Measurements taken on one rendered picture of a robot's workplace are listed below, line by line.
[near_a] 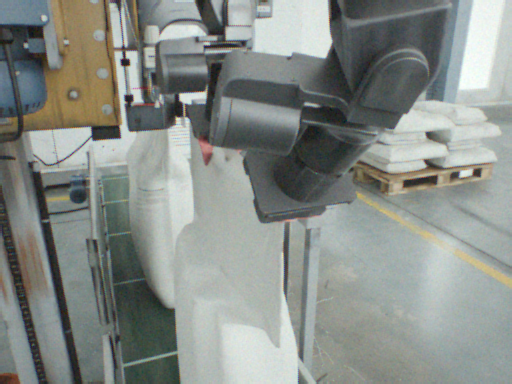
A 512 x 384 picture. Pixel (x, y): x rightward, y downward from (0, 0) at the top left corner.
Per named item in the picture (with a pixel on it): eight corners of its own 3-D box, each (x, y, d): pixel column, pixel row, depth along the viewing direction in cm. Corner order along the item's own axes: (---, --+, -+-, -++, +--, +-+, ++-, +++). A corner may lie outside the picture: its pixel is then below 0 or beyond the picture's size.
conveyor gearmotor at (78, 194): (97, 205, 244) (93, 181, 239) (70, 208, 239) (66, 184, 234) (96, 189, 270) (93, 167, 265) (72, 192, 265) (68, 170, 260)
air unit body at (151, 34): (172, 107, 83) (167, 25, 78) (149, 109, 82) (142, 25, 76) (168, 104, 87) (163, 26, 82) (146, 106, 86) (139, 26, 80)
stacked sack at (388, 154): (451, 159, 349) (454, 142, 344) (388, 168, 325) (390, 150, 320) (415, 147, 386) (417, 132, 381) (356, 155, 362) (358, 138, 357)
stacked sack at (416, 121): (457, 132, 339) (460, 114, 334) (391, 138, 317) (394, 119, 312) (421, 122, 376) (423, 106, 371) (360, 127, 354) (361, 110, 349)
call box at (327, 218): (336, 224, 99) (338, 201, 97) (306, 229, 96) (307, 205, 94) (319, 212, 106) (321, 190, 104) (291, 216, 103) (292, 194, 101)
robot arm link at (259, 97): (444, 62, 23) (400, -2, 29) (247, 18, 21) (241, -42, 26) (356, 199, 32) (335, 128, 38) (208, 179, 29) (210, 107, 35)
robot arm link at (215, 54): (260, 58, 53) (246, 35, 57) (209, 60, 51) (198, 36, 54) (251, 101, 59) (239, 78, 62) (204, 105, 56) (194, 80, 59)
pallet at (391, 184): (491, 178, 379) (494, 163, 374) (387, 195, 336) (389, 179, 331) (425, 156, 450) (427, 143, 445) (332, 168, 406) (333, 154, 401)
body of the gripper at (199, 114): (184, 114, 64) (187, 73, 59) (246, 109, 68) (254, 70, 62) (194, 142, 60) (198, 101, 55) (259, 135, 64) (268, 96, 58)
